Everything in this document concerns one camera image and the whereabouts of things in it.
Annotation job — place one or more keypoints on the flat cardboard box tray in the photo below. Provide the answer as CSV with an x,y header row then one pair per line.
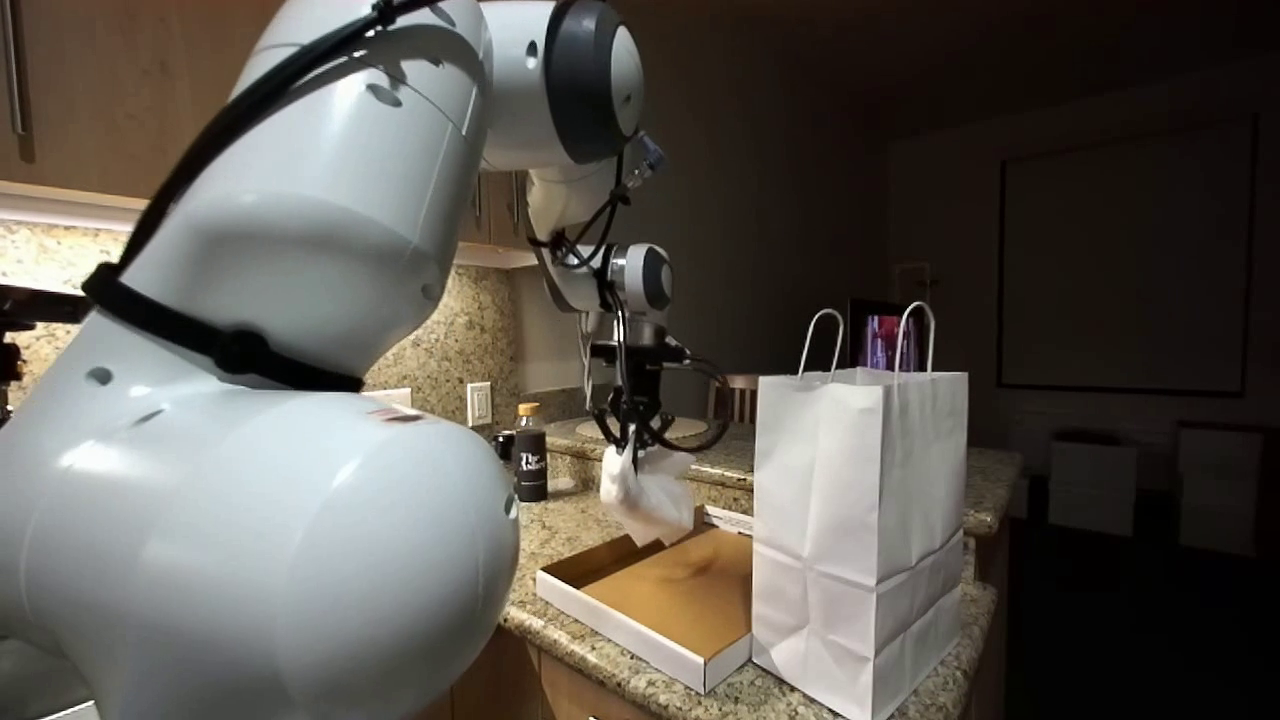
x,y
677,606

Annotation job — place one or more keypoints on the white box left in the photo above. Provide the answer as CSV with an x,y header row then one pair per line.
x,y
1094,486

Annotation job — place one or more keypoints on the white paper bag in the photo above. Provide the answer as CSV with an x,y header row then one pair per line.
x,y
857,523

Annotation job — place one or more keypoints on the dark bottle with label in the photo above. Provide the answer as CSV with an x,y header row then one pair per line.
x,y
529,453

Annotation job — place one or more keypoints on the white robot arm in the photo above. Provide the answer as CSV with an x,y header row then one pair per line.
x,y
201,509

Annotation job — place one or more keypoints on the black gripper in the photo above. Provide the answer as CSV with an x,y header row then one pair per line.
x,y
636,355

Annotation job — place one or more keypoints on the white box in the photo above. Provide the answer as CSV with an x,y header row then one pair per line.
x,y
1218,486
1094,486

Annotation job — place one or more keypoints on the wooden upper cabinets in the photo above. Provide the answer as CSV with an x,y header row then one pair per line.
x,y
108,95

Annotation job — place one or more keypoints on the white box right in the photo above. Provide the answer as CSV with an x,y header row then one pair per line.
x,y
1218,486

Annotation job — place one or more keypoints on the white towel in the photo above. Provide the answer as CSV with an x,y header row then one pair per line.
x,y
645,493

